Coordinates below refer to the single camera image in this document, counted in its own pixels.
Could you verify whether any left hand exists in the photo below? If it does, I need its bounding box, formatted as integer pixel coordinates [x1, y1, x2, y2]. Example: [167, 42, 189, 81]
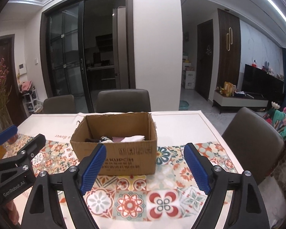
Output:
[6, 201, 19, 225]

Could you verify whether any glass vase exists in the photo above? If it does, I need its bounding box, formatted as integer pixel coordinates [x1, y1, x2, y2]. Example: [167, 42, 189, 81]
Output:
[0, 106, 13, 132]

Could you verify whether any white shoe rack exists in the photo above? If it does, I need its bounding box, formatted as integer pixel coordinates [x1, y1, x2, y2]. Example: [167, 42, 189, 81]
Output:
[22, 86, 43, 114]

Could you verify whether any grey chair far left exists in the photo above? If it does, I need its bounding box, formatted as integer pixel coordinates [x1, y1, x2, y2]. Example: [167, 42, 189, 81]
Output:
[43, 95, 76, 114]

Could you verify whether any grey chair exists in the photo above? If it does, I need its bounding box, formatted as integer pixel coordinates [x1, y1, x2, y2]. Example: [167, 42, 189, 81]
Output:
[43, 95, 76, 114]
[222, 107, 284, 184]
[96, 89, 151, 113]

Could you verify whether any grey chair right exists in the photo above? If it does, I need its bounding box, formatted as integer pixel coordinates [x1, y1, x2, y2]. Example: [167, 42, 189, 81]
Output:
[222, 107, 284, 184]

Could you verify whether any mauve towel cloth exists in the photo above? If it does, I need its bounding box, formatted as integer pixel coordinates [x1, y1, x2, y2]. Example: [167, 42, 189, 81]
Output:
[112, 137, 125, 143]

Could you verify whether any brown cardboard box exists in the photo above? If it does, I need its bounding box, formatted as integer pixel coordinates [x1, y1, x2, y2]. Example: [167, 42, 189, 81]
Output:
[70, 112, 157, 176]

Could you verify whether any white folded cloth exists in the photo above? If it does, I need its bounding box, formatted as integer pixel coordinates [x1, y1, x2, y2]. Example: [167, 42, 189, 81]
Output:
[121, 135, 145, 143]

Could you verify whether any white tv cabinet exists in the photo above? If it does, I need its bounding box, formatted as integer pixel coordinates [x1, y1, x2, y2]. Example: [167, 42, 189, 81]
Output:
[212, 92, 269, 113]

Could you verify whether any grey chair far middle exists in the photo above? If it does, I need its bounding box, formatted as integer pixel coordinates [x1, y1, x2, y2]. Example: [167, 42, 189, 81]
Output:
[96, 89, 151, 113]

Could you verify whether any black television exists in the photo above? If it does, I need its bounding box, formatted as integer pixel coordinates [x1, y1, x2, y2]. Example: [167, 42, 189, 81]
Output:
[242, 65, 284, 99]

